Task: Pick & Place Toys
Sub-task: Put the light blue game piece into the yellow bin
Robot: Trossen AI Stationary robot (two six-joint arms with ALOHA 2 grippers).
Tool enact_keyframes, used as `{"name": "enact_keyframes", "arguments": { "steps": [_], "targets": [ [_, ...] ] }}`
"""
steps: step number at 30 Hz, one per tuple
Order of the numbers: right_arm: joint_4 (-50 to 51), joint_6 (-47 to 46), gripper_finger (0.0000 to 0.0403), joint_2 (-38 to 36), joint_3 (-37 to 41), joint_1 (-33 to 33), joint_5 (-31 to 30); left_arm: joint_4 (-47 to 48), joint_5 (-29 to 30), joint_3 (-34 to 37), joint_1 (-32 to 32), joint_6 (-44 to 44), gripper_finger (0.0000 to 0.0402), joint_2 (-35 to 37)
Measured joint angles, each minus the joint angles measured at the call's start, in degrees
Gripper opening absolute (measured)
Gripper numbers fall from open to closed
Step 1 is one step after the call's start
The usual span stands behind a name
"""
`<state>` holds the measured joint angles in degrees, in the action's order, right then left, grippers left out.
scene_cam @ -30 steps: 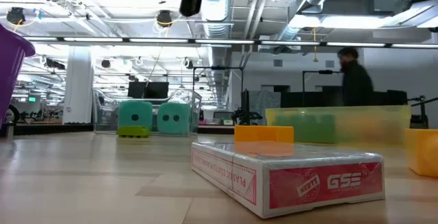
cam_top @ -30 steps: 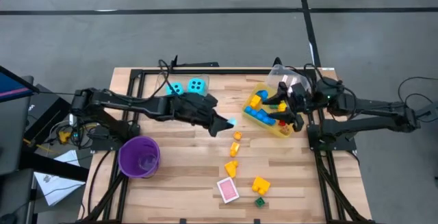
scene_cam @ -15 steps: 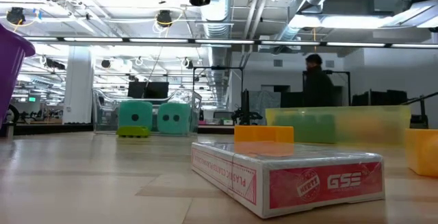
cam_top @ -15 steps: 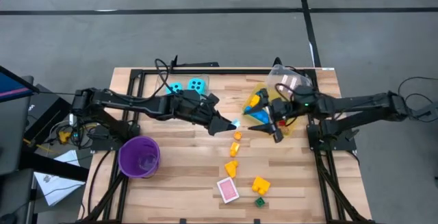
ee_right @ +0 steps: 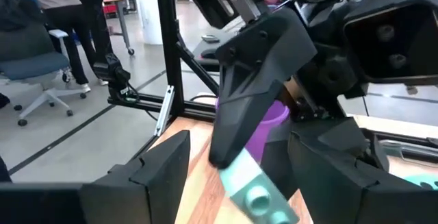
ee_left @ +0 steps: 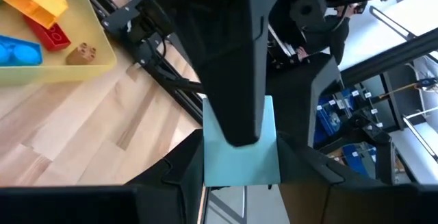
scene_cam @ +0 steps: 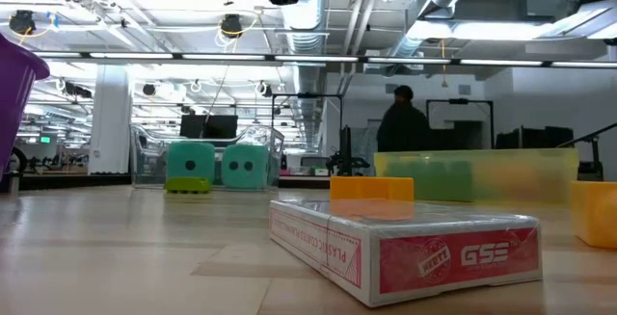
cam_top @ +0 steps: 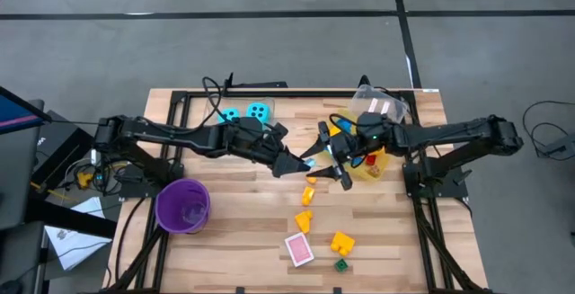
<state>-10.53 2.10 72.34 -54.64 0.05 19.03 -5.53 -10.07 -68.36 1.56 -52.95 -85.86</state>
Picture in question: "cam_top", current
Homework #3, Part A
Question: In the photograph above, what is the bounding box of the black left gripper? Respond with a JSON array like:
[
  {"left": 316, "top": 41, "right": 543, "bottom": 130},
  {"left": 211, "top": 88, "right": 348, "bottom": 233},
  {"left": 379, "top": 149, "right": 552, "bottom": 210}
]
[{"left": 224, "top": 117, "right": 312, "bottom": 179}]

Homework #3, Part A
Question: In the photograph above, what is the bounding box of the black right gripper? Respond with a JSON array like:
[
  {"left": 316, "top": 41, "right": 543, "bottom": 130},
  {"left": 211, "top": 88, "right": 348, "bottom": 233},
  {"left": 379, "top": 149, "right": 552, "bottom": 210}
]
[{"left": 299, "top": 120, "right": 375, "bottom": 192}]

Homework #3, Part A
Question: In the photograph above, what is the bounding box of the teal foam die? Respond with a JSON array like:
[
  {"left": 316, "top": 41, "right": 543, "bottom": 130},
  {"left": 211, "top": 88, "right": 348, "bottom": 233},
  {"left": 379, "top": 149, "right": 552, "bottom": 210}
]
[
  {"left": 245, "top": 101, "right": 270, "bottom": 124},
  {"left": 217, "top": 106, "right": 242, "bottom": 124}
]

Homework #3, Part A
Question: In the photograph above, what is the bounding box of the yellow sloped toy brick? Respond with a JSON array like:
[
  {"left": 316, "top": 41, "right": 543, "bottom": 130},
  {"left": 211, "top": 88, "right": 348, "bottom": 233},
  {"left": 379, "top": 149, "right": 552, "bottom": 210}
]
[{"left": 294, "top": 209, "right": 314, "bottom": 235}]

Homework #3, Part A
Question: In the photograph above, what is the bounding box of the yellow translucent plastic bin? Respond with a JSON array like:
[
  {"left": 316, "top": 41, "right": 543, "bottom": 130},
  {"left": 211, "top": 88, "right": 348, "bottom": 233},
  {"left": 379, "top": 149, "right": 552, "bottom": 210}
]
[{"left": 326, "top": 109, "right": 391, "bottom": 183}]

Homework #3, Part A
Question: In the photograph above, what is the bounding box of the red pink playing card box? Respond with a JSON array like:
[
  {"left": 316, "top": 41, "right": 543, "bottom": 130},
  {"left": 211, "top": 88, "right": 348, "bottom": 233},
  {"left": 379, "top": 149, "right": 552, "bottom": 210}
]
[{"left": 284, "top": 232, "right": 315, "bottom": 269}]

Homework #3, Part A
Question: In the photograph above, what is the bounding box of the clear plastic container with label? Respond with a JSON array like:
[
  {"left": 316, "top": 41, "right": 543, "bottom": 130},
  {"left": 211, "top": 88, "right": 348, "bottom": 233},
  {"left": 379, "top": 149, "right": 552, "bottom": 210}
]
[{"left": 349, "top": 84, "right": 409, "bottom": 124}]

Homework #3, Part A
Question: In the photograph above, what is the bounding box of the clear rectangular plastic bin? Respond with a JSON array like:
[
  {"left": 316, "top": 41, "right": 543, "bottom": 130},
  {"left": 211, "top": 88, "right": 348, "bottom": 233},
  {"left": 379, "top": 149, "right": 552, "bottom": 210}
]
[{"left": 204, "top": 97, "right": 276, "bottom": 129}]

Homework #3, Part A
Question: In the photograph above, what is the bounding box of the purple plastic bucket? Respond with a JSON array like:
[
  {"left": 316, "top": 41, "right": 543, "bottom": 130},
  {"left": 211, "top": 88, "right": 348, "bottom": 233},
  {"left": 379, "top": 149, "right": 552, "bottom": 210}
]
[{"left": 155, "top": 177, "right": 212, "bottom": 235}]

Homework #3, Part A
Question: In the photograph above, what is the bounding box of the yellow connector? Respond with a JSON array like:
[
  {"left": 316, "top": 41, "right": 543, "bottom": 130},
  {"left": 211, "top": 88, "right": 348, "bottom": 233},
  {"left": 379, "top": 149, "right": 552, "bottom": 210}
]
[{"left": 75, "top": 171, "right": 94, "bottom": 191}]

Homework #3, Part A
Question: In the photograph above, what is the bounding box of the black computer case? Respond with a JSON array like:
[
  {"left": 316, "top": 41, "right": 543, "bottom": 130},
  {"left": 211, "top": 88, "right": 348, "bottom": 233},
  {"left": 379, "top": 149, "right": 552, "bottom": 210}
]
[{"left": 33, "top": 110, "right": 98, "bottom": 190}]

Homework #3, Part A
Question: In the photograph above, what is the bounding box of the white paper sheet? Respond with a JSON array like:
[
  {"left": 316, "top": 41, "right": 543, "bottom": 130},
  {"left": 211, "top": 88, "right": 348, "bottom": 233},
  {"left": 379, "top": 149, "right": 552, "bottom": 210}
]
[{"left": 44, "top": 196, "right": 113, "bottom": 272}]

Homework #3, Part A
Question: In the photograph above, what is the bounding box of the monitor with blue screen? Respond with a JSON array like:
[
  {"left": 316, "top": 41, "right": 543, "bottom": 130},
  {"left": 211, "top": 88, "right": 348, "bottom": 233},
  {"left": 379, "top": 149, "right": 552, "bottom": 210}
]
[{"left": 0, "top": 85, "right": 51, "bottom": 136}]

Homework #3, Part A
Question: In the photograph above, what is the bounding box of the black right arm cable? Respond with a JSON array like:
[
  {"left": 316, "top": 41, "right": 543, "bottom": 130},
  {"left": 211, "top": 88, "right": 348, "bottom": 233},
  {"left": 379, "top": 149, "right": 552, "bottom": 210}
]
[{"left": 329, "top": 112, "right": 360, "bottom": 129}]

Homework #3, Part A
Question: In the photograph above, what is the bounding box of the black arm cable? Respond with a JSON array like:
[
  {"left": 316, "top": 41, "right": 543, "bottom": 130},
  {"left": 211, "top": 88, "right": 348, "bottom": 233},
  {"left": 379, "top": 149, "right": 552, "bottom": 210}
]
[
  {"left": 329, "top": 112, "right": 360, "bottom": 129},
  {"left": 201, "top": 76, "right": 230, "bottom": 127}
]

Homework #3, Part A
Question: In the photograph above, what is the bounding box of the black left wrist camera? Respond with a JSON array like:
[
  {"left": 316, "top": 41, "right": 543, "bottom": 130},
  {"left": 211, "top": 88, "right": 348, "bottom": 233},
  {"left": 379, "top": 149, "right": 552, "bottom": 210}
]
[{"left": 235, "top": 116, "right": 266, "bottom": 140}]

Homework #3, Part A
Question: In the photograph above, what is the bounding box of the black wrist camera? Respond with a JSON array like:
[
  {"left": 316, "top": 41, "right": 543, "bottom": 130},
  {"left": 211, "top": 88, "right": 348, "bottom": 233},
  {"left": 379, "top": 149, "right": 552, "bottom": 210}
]
[
  {"left": 235, "top": 116, "right": 266, "bottom": 140},
  {"left": 357, "top": 111, "right": 396, "bottom": 145}
]

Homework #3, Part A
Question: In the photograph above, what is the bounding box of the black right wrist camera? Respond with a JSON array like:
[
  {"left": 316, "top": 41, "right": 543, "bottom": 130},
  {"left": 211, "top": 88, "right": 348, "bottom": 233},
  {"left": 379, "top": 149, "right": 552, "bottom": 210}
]
[{"left": 357, "top": 111, "right": 396, "bottom": 145}]

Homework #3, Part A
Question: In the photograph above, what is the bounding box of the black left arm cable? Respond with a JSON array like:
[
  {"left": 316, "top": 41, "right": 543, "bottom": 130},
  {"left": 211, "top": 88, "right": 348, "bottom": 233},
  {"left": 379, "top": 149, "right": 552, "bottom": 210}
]
[{"left": 201, "top": 76, "right": 230, "bottom": 127}]

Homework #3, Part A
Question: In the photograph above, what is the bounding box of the black floor cable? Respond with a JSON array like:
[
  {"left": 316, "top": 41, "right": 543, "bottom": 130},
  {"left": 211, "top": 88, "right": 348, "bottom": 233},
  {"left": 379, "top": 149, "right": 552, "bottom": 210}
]
[{"left": 522, "top": 100, "right": 575, "bottom": 161}]

